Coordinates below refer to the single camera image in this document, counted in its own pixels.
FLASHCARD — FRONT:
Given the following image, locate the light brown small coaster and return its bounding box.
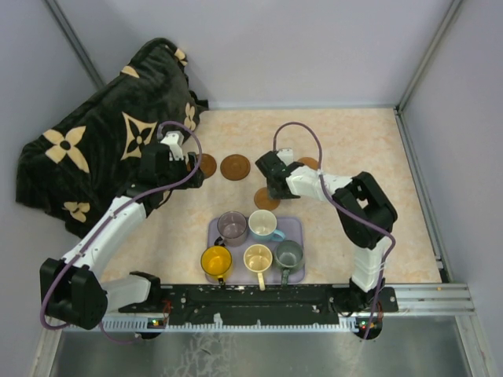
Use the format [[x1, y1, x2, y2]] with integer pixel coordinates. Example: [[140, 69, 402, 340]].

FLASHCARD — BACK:
[[254, 187, 281, 211]]

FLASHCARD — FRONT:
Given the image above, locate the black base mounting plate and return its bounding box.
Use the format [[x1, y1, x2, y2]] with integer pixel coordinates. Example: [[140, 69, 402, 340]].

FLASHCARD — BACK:
[[119, 284, 373, 326]]

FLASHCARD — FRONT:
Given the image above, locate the black floral plush blanket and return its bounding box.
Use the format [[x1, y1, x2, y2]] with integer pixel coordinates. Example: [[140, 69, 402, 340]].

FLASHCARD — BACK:
[[16, 38, 208, 238]]

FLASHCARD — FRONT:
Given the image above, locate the lavender plastic tray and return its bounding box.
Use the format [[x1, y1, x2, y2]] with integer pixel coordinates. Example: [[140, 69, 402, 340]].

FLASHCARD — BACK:
[[207, 216, 304, 285]]

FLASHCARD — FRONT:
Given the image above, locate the dark brown grooved coaster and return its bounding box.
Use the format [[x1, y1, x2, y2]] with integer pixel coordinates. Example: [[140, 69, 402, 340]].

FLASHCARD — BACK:
[[185, 152, 217, 180]]

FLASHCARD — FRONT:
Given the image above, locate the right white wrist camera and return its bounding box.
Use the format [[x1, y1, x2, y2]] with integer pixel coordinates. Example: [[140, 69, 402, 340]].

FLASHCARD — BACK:
[[277, 148, 294, 166]]

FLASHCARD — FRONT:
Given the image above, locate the cream and blue mug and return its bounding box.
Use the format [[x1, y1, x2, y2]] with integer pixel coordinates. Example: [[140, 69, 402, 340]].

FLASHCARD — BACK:
[[248, 210, 285, 242]]

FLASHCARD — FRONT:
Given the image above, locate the grey green mug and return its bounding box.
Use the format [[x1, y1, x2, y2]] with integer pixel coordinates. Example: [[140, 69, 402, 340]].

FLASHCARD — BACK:
[[273, 240, 305, 286]]

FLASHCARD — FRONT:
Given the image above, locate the yellow transparent mug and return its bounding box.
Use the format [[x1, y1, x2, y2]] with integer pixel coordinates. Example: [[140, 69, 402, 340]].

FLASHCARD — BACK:
[[200, 246, 233, 286]]

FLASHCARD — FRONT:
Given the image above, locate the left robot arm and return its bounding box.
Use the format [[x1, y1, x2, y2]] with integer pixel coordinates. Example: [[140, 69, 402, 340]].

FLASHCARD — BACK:
[[39, 139, 204, 330]]

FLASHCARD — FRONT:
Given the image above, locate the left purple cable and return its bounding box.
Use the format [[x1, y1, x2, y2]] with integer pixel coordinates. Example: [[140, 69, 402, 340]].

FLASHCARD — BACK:
[[39, 120, 205, 343]]

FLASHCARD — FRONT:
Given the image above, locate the transparent purple cup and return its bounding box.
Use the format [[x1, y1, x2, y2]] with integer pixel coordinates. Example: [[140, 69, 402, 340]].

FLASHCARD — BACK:
[[215, 211, 248, 247]]

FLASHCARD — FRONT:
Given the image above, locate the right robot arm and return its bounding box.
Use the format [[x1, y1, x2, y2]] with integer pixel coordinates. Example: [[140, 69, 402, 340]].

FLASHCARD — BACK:
[[255, 151, 398, 306]]

